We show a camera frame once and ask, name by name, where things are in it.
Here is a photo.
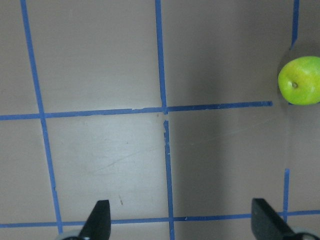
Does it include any green apple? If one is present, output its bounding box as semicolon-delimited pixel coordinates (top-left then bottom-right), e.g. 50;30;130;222
278;56;320;106

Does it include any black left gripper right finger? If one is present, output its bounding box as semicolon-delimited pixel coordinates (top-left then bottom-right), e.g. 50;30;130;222
251;198;296;240

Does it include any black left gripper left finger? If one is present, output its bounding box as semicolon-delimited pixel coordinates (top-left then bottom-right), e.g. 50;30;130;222
77;200;111;240

